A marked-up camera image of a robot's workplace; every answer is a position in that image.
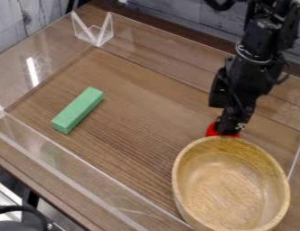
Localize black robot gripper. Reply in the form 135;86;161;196
208;54;289;135

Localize black cable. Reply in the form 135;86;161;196
0;204;49;231

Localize green rectangular block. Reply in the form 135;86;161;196
51;87;105;134

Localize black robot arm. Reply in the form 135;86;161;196
206;0;300;137

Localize clear acrylic tray enclosure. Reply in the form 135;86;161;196
0;11;300;231

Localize wooden oval bowl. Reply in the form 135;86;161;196
171;136;290;231

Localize red toy strawberry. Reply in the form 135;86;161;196
206;122;241;138

